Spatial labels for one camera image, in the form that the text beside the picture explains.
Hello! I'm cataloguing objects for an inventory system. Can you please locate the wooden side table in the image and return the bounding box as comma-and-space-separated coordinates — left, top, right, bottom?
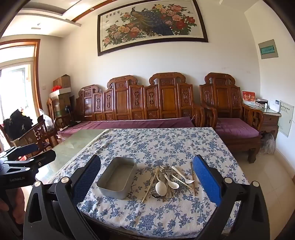
242, 103, 281, 141

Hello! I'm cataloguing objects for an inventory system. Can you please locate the wooden door frame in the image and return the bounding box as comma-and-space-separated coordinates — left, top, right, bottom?
0, 39, 42, 111

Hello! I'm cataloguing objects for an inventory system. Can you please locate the square purple seat cushion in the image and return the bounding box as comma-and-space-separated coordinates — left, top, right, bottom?
215, 118, 260, 139

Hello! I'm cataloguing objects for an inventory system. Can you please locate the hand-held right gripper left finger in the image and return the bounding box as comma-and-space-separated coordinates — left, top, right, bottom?
23, 155, 102, 240

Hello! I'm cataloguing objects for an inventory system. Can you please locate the grey wall panel box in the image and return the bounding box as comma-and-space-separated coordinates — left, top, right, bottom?
258, 39, 279, 60

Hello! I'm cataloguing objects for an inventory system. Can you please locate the blue floral tablecloth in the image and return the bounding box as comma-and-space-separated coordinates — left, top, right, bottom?
49, 127, 250, 239

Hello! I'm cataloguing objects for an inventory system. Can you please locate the clear plastic bag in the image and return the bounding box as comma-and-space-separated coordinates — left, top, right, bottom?
259, 134, 276, 155

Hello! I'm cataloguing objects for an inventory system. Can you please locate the dark brown chopstick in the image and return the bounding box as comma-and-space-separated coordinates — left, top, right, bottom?
190, 162, 198, 196

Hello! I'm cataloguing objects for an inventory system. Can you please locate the person's left hand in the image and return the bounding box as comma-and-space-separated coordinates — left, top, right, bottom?
0, 188, 25, 222

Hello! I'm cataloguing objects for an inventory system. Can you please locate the metal fork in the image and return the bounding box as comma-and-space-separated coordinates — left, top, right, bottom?
161, 167, 172, 202

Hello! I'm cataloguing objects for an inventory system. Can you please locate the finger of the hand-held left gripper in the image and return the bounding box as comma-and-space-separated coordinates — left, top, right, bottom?
3, 150, 56, 171
5, 143, 39, 161

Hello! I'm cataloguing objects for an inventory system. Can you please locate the white electronic device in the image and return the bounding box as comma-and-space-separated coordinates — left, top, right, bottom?
268, 99, 281, 113

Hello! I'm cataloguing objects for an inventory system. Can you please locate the white distribution box door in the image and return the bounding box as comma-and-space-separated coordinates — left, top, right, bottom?
277, 100, 294, 138

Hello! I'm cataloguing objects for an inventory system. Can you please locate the framed peacock painting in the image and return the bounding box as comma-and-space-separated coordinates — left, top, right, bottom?
97, 0, 209, 56

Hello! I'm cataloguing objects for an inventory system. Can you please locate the carved wooden armchair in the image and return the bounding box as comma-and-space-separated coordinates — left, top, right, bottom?
199, 73, 264, 164

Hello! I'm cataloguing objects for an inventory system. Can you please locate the carved wooden dining chair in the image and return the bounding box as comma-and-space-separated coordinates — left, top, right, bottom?
46, 97, 70, 130
13, 119, 58, 154

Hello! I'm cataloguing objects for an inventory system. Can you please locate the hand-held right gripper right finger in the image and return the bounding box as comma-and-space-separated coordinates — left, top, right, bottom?
192, 155, 270, 240

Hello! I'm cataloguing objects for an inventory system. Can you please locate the white ceramic spoon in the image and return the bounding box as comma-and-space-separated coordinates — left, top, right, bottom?
161, 171, 180, 189

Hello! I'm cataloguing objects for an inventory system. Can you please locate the white plastic fork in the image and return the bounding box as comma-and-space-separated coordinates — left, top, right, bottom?
171, 166, 196, 184

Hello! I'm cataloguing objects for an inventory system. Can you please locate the white plastic spoon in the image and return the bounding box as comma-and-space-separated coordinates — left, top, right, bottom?
155, 172, 167, 196

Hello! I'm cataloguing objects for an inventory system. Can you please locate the black clothing pile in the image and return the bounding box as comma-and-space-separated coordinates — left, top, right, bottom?
3, 109, 33, 141

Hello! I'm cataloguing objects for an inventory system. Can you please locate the carved wooden sofa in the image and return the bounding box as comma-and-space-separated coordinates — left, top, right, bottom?
76, 73, 205, 130

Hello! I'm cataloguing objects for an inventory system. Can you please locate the rectangular metal tray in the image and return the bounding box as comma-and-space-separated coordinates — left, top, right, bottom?
96, 157, 138, 200

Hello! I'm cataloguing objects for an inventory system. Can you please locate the light wooden chopstick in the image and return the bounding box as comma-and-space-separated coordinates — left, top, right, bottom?
141, 167, 159, 203
170, 174, 192, 190

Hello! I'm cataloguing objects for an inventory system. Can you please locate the white plastic bag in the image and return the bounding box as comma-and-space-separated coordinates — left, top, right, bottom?
37, 108, 55, 130

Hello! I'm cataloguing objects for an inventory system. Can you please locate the brown cardboard box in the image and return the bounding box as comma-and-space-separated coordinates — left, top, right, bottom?
53, 74, 71, 89

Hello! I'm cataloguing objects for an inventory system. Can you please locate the long purple seat cushion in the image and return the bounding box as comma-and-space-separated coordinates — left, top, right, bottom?
58, 116, 196, 139

